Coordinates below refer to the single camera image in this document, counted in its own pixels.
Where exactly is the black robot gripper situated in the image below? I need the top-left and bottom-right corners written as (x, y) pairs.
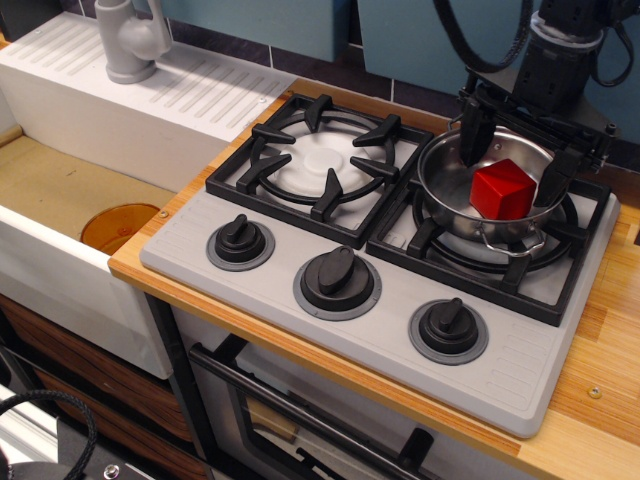
top-left (457, 22), bottom-right (621, 208)

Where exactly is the red cube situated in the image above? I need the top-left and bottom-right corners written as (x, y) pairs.
top-left (469, 159), bottom-right (537, 220)

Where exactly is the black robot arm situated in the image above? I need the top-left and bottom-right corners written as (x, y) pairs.
top-left (437, 1), bottom-right (639, 207)

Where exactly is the stainless steel pan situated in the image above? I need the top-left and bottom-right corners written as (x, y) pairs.
top-left (417, 126), bottom-right (567, 253)

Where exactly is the grey toy stove top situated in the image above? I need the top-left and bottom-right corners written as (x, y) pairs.
top-left (140, 95), bottom-right (620, 437)

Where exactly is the black right stove knob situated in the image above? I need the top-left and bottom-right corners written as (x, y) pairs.
top-left (408, 298), bottom-right (489, 366)

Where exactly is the black stove knob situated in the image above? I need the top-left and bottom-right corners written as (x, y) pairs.
top-left (205, 214), bottom-right (275, 272)
top-left (408, 298), bottom-right (489, 366)
top-left (293, 246), bottom-right (382, 322)

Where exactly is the black middle stove knob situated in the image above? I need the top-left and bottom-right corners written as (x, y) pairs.
top-left (293, 246), bottom-right (382, 322)

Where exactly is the black left stove knob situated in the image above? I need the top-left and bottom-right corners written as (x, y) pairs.
top-left (205, 214), bottom-right (275, 272)

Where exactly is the black right burner grate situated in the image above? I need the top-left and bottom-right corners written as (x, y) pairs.
top-left (366, 177), bottom-right (614, 326)

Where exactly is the black burner grate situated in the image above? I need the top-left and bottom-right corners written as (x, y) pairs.
top-left (366, 177), bottom-right (614, 326)
top-left (206, 94), bottom-right (434, 249)

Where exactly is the black left burner grate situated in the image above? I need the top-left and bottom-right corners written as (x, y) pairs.
top-left (206, 94), bottom-right (434, 249)

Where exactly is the grey toy faucet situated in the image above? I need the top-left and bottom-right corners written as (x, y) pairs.
top-left (95, 0), bottom-right (172, 84)

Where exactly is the orange plastic plate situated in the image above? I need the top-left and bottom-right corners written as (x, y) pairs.
top-left (80, 203), bottom-right (159, 255)

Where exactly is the white toy sink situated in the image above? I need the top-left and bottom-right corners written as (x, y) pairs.
top-left (1, 13), bottom-right (293, 379)

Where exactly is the wooden drawer cabinet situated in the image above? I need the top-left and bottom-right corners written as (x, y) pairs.
top-left (1, 296), bottom-right (211, 479)

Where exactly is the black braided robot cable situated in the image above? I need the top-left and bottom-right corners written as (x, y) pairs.
top-left (432, 0), bottom-right (634, 87)

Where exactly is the oven door with handle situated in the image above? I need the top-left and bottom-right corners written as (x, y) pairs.
top-left (187, 333), bottom-right (506, 480)

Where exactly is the black braided foreground cable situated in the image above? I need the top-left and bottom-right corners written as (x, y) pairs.
top-left (0, 390), bottom-right (98, 480)

